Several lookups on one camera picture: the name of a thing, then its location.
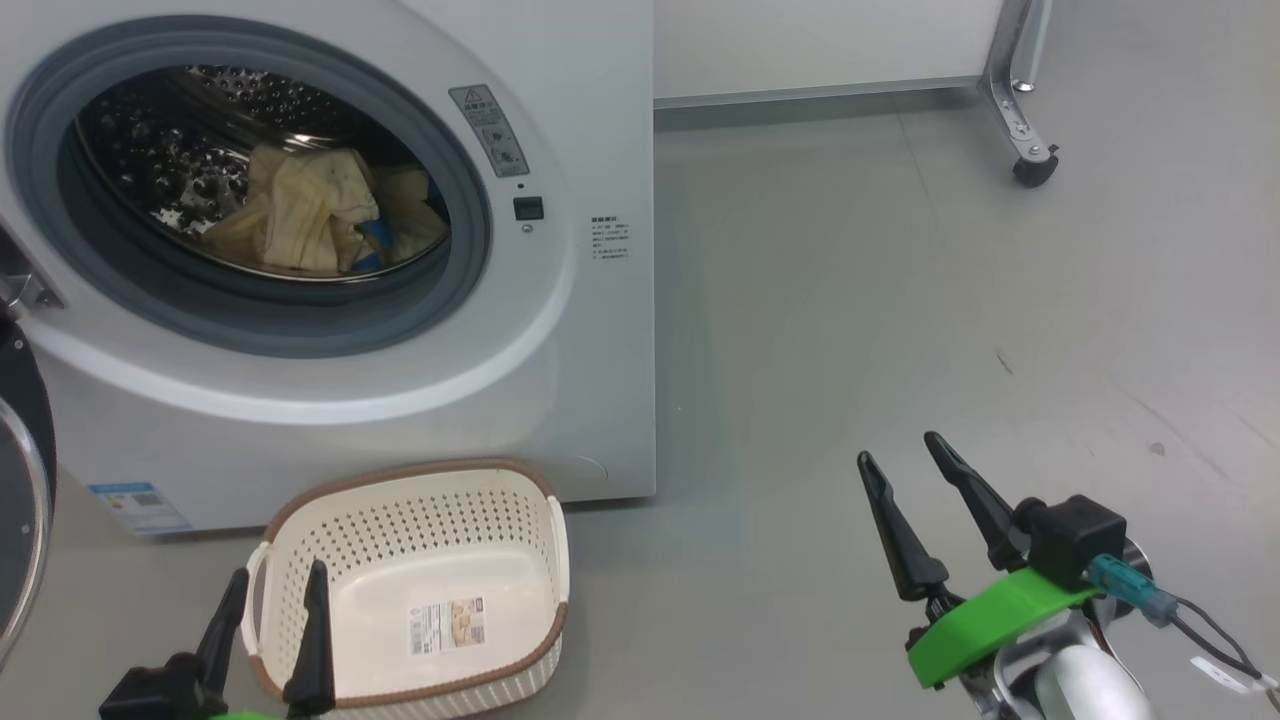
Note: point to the blue energy label sticker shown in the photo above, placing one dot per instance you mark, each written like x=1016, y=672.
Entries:
x=140, y=508

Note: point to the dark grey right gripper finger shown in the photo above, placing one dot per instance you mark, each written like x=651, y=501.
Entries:
x=975, y=495
x=905, y=540

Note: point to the yellow garment with blue cuffs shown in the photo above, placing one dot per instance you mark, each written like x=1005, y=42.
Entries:
x=300, y=215

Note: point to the grey warning sticker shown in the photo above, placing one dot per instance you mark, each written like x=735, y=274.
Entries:
x=490, y=130

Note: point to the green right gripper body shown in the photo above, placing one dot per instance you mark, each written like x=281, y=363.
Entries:
x=990, y=620

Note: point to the cream perforated laundry basket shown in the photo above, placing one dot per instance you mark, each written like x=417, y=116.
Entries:
x=400, y=530

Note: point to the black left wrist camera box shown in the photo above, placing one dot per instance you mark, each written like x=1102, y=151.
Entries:
x=150, y=695

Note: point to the grey metal leg with caster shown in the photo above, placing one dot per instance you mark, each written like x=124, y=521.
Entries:
x=1010, y=90

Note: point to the basket product label sticker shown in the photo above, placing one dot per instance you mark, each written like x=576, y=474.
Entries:
x=447, y=625

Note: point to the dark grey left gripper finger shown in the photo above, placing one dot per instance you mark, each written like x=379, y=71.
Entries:
x=225, y=640
x=312, y=650

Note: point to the white front-load washing machine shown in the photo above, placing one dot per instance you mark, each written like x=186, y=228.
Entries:
x=560, y=380

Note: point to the yellow garment with duck print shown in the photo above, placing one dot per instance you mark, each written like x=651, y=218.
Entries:
x=415, y=220

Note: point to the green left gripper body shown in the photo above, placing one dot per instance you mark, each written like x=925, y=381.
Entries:
x=250, y=716

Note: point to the black text notice sticker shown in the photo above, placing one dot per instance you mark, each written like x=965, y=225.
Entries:
x=610, y=238

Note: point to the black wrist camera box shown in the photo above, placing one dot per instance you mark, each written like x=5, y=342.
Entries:
x=1070, y=535
x=150, y=695

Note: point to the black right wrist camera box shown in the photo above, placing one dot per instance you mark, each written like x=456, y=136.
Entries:
x=1070, y=535

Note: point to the dark round glass washer door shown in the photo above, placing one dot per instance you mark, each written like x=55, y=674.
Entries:
x=15, y=500

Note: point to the white partition panel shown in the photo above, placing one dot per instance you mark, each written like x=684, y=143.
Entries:
x=820, y=40

